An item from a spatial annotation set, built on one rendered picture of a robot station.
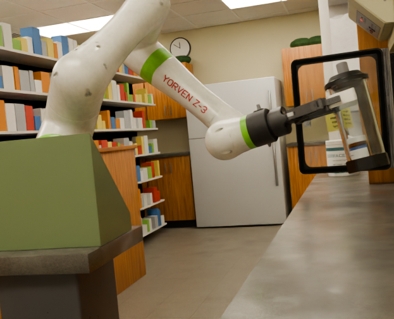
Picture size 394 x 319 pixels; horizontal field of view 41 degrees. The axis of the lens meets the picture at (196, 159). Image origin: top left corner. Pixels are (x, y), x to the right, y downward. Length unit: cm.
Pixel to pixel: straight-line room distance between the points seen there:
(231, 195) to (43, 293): 549
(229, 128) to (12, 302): 67
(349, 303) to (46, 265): 67
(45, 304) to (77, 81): 50
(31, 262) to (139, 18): 69
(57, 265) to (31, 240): 12
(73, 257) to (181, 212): 587
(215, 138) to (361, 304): 83
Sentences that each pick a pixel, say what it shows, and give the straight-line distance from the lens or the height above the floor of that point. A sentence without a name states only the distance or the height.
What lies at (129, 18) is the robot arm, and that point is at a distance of 145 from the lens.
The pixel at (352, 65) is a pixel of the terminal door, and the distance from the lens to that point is 186.
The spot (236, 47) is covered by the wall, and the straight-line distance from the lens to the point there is 732.
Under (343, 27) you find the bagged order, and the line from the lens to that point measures 299.
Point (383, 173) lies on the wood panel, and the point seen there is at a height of 97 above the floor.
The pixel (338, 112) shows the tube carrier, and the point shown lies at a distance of 134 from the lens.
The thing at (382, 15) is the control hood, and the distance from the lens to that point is 156.
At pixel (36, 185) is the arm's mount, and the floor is 108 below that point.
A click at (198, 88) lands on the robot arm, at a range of 159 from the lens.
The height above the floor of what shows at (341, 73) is 127.
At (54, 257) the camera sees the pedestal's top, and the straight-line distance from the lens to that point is 114.
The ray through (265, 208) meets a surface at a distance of 657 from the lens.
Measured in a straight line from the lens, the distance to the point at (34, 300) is 126.
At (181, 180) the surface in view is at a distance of 691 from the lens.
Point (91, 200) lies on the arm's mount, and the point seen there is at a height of 104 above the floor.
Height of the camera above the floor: 115
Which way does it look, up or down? 2 degrees down
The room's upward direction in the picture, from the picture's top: 5 degrees counter-clockwise
